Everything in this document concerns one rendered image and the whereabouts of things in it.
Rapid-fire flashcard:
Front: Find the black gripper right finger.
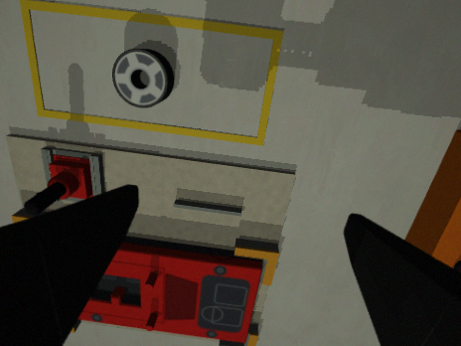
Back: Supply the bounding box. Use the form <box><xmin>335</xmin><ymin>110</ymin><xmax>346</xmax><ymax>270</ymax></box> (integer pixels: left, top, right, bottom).
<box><xmin>344</xmin><ymin>214</ymin><xmax>461</xmax><ymax>346</ymax></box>

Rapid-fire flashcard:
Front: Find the black rubber tyre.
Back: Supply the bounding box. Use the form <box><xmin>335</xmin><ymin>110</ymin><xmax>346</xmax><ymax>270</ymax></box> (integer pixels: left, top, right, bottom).
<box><xmin>112</xmin><ymin>49</ymin><xmax>174</xmax><ymax>107</ymax></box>

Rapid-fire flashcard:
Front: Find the yellow rectangular outline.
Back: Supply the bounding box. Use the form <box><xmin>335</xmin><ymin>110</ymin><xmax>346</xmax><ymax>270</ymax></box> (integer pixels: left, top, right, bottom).
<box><xmin>20</xmin><ymin>0</ymin><xmax>284</xmax><ymax>146</ymax></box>

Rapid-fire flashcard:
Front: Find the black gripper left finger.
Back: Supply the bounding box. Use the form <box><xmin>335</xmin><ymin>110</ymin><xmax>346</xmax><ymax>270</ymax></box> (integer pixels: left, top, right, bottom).
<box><xmin>0</xmin><ymin>184</ymin><xmax>138</xmax><ymax>346</ymax></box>

